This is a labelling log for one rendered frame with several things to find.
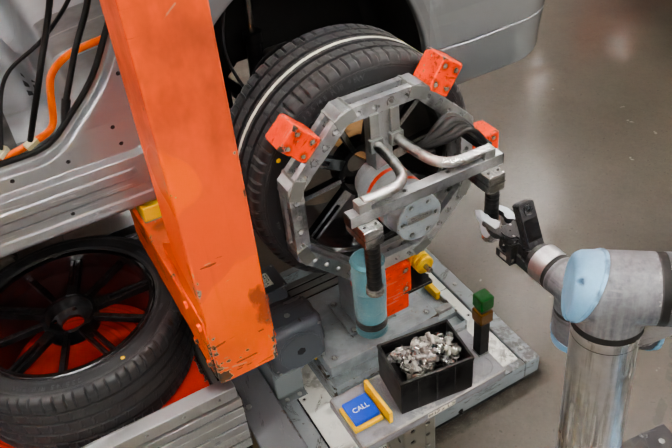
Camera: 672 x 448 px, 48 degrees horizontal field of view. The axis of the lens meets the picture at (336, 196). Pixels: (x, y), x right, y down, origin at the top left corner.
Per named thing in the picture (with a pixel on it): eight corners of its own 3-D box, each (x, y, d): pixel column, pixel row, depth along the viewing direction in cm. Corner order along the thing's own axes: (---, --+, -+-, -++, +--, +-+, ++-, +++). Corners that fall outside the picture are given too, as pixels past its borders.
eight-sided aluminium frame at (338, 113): (456, 218, 223) (460, 51, 189) (470, 230, 218) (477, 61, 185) (293, 292, 204) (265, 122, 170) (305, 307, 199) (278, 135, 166)
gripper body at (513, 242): (492, 253, 184) (526, 281, 175) (494, 226, 178) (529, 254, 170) (517, 241, 186) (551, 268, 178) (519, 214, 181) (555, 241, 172)
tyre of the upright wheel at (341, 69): (186, 224, 206) (370, 237, 246) (220, 274, 189) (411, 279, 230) (267, -7, 183) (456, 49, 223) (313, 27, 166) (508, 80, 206)
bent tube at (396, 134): (446, 121, 191) (446, 84, 185) (495, 157, 177) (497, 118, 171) (388, 144, 185) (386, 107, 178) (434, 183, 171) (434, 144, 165)
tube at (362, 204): (380, 148, 184) (378, 110, 178) (426, 186, 170) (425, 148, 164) (317, 173, 178) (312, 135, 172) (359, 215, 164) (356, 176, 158)
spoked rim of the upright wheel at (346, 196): (221, 202, 208) (361, 215, 239) (256, 249, 192) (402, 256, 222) (283, 31, 190) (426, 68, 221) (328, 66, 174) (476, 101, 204)
